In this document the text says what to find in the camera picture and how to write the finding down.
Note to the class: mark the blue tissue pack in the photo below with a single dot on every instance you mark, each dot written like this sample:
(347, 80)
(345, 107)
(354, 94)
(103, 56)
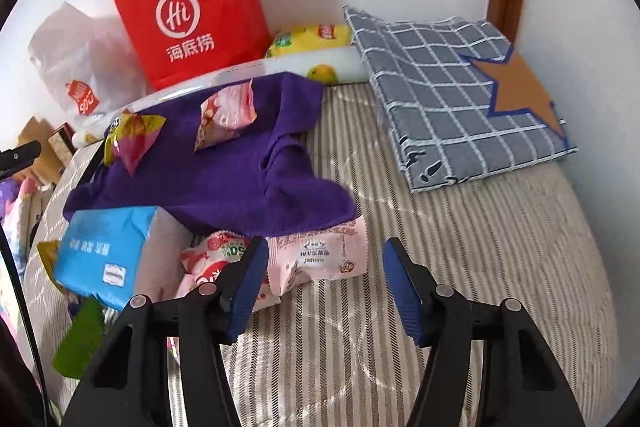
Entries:
(105, 247)

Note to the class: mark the grey checked pillow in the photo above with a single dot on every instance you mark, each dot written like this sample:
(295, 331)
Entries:
(440, 107)

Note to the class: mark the pale pink snack packet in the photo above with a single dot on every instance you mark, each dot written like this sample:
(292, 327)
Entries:
(320, 257)

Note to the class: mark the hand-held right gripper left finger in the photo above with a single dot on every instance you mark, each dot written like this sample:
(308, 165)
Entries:
(247, 287)

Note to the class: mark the white plastic bag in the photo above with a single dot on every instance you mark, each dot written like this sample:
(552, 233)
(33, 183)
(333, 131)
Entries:
(75, 57)

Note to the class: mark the yellow pink snack packet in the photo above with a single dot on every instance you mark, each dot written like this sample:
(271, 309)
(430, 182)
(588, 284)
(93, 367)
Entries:
(132, 142)

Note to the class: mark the cardboard box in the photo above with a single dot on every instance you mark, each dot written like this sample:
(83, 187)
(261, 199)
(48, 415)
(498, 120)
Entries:
(42, 142)

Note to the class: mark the yellow green packet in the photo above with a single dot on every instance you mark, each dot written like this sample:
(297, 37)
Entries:
(47, 257)

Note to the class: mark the purple towel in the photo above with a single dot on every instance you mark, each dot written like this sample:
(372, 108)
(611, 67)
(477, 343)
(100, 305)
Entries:
(225, 177)

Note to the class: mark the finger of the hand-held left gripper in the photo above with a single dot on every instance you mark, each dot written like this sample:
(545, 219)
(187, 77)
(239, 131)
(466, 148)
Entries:
(17, 158)

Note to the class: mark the plush toys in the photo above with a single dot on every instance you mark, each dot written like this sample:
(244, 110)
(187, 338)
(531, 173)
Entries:
(20, 217)

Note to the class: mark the white red lychee snack packet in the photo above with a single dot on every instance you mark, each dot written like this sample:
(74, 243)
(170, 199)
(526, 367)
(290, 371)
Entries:
(212, 257)

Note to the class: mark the rolled fruit print mat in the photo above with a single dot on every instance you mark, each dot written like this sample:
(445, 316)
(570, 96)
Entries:
(340, 63)

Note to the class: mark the yellow snack bag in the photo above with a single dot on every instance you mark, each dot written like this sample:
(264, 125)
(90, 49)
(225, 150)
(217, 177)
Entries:
(310, 39)

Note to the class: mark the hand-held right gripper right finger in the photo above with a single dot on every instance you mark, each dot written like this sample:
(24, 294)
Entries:
(402, 292)

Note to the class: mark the black pole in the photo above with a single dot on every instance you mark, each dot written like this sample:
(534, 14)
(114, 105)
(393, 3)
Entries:
(25, 332)

